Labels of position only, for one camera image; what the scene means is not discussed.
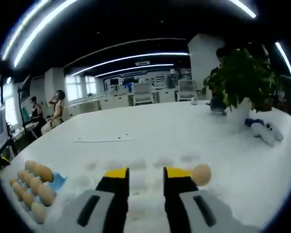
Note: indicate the long ceiling light strip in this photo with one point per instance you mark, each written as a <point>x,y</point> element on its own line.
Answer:
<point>21,26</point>
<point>147,66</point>
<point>244,10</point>
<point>283,57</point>
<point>42,28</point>
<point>159,54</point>

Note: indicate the green potted plant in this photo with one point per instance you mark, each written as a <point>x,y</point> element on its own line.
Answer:
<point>242,72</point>

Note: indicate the brown egg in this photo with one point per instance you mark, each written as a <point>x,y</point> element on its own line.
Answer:
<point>29,165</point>
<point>47,174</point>
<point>28,178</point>
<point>201,175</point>
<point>46,194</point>
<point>21,174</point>
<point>19,191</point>
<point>13,182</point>
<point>38,212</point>
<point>36,185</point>
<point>39,170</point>
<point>28,201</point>

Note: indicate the white square pillar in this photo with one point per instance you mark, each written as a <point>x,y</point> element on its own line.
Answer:
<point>201,60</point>

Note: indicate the white flat strip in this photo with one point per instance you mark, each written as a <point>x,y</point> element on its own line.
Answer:
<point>106,138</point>

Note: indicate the white mesh office chair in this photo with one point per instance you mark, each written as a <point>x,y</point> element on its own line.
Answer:
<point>187,89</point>
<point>142,93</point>

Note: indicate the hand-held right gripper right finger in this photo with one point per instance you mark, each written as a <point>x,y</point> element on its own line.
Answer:
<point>179,194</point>

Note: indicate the blue egg tray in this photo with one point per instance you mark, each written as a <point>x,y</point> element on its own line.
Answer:
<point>59,180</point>

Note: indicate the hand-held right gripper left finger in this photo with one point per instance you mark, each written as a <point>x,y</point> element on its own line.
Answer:
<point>113,191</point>

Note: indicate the white table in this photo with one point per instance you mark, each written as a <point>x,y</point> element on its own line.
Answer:
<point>159,126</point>

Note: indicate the black tripod stand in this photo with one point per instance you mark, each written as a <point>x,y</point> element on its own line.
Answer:
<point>20,97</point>

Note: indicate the white cabinet row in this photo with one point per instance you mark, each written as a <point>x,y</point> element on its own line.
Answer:
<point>91,105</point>

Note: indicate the small white object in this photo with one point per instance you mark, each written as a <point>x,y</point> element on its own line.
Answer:
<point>194,101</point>

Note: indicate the white and blue device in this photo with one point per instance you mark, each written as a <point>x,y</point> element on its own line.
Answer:
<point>266,133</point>

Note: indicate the ceiling air vent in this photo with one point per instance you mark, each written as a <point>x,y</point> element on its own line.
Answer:
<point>142,63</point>

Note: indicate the white plastic egg holder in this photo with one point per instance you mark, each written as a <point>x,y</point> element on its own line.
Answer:
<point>145,165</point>

